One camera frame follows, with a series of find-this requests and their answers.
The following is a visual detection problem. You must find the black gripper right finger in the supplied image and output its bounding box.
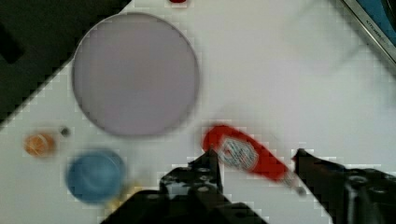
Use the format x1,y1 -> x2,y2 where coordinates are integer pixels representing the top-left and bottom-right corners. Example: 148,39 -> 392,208
293,148 -> 396,224

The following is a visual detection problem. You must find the orange slice toy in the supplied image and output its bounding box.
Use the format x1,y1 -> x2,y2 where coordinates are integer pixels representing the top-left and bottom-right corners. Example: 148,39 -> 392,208
23,133 -> 56,157

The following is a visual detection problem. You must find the blue bowl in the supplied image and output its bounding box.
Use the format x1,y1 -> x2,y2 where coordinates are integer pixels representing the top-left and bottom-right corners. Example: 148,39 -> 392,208
65,149 -> 126,204

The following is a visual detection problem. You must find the red felt ketchup bottle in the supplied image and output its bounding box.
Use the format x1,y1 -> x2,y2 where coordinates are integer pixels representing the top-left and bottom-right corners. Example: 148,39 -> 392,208
202,124 -> 306,196

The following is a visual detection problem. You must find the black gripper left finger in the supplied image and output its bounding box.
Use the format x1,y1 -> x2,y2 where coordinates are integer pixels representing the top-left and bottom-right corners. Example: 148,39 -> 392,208
100,149 -> 268,224

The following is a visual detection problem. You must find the yellow plush toy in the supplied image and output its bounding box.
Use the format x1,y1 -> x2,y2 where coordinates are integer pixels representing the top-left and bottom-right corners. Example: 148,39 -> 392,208
106,183 -> 143,213

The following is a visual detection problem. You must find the large lilac round plate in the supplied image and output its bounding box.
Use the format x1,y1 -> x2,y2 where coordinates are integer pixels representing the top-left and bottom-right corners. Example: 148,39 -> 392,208
72,13 -> 200,136

